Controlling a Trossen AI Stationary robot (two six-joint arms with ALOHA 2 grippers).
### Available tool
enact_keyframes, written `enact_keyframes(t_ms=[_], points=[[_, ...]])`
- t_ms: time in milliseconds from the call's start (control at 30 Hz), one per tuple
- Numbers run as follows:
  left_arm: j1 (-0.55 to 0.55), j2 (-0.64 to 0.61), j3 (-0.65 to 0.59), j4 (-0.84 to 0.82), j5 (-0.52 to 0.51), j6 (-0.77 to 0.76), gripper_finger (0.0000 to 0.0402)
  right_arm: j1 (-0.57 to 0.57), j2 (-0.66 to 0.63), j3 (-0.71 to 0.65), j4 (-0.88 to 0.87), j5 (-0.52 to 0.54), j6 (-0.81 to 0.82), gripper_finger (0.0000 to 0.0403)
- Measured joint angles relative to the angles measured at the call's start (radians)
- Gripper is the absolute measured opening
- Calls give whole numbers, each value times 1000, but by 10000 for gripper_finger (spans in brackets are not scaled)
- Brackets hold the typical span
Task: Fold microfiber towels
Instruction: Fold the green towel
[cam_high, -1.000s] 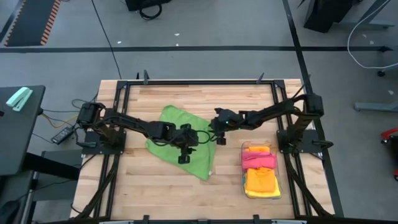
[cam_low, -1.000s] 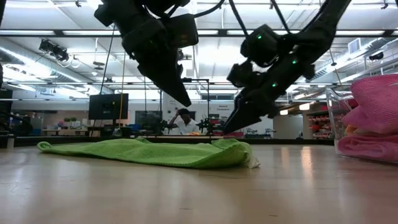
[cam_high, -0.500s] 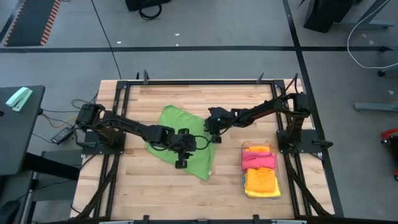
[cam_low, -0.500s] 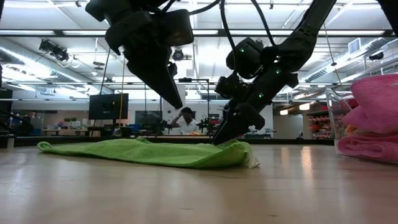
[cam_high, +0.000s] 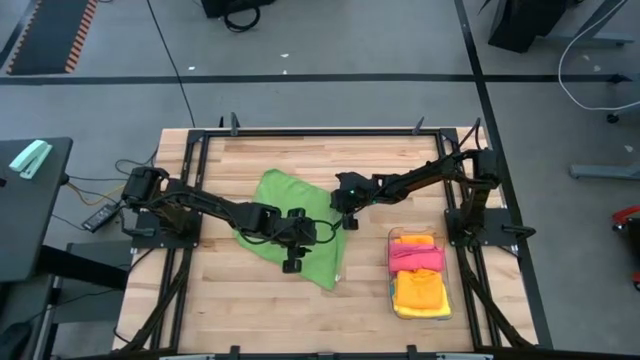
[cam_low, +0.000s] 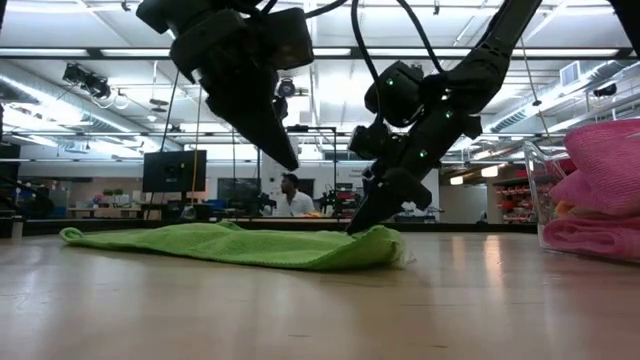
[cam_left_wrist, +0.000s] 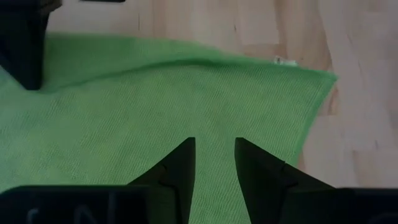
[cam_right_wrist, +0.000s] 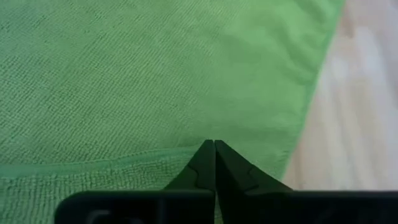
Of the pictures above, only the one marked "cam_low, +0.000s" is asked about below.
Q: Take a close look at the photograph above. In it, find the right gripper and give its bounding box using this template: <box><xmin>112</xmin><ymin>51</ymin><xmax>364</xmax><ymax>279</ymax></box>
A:
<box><xmin>344</xmin><ymin>102</ymin><xmax>484</xmax><ymax>236</ymax></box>

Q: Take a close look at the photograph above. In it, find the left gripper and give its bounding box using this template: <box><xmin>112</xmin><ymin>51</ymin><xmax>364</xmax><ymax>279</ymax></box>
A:
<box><xmin>169</xmin><ymin>7</ymin><xmax>315</xmax><ymax>172</ymax></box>

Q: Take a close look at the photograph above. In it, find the green microfiber towel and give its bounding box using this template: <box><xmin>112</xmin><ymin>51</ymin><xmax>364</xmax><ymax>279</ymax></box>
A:
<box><xmin>58</xmin><ymin>221</ymin><xmax>414</xmax><ymax>273</ymax></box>

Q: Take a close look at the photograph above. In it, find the clear plastic bin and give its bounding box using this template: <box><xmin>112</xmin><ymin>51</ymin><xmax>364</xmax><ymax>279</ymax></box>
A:
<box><xmin>522</xmin><ymin>139</ymin><xmax>640</xmax><ymax>265</ymax></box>

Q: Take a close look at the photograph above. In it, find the pink microfiber towel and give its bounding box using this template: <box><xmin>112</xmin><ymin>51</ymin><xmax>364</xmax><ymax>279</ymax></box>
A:
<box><xmin>548</xmin><ymin>118</ymin><xmax>640</xmax><ymax>219</ymax></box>
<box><xmin>542</xmin><ymin>214</ymin><xmax>640</xmax><ymax>261</ymax></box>

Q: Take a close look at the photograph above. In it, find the shelf with red bins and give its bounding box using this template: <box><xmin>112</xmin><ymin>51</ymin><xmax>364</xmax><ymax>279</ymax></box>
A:
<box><xmin>339</xmin><ymin>187</ymin><xmax>362</xmax><ymax>219</ymax></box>

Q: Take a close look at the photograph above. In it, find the person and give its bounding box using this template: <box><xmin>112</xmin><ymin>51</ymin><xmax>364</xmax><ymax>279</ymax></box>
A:
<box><xmin>273</xmin><ymin>172</ymin><xmax>317</xmax><ymax>218</ymax></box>

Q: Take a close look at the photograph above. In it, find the black monitor screen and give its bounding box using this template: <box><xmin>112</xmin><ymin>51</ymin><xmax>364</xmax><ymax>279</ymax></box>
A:
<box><xmin>142</xmin><ymin>149</ymin><xmax>208</xmax><ymax>194</ymax></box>

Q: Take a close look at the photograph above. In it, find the black shelf with orange bins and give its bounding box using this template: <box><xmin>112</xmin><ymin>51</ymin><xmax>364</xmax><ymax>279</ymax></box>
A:
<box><xmin>492</xmin><ymin>174</ymin><xmax>536</xmax><ymax>225</ymax></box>

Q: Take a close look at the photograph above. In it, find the wooden bench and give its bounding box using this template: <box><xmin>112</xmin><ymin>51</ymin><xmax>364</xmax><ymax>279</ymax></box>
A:
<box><xmin>67</xmin><ymin>206</ymin><xmax>144</xmax><ymax>220</ymax></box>

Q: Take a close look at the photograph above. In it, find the red background object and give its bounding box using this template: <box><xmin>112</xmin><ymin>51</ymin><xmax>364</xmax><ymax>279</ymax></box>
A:
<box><xmin>552</xmin><ymin>157</ymin><xmax>579</xmax><ymax>175</ymax></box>

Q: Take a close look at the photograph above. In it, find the white ceiling vent box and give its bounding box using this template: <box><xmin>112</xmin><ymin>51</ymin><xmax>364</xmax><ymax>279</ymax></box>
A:
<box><xmin>559</xmin><ymin>60</ymin><xmax>582</xmax><ymax>88</ymax></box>

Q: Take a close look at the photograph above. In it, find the black background rig frame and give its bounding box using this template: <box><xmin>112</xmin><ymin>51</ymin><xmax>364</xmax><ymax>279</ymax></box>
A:
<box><xmin>257</xmin><ymin>124</ymin><xmax>339</xmax><ymax>221</ymax></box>

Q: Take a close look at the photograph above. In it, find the black hanging cable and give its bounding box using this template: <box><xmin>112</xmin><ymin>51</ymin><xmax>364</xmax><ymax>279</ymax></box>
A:
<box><xmin>159</xmin><ymin>69</ymin><xmax>181</xmax><ymax>151</ymax></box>

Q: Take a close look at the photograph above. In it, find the white cable loop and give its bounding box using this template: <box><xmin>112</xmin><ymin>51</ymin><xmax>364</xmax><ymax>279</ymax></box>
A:
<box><xmin>92</xmin><ymin>88</ymin><xmax>130</xmax><ymax>111</ymax></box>

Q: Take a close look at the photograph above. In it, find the black aluminium table frame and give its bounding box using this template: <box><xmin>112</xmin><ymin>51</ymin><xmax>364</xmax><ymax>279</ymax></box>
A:
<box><xmin>0</xmin><ymin>217</ymin><xmax>539</xmax><ymax>239</ymax></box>

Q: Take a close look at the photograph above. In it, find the silver ceiling duct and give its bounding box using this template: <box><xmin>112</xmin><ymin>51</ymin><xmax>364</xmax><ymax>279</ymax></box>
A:
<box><xmin>0</xmin><ymin>62</ymin><xmax>134</xmax><ymax>134</ymax></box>

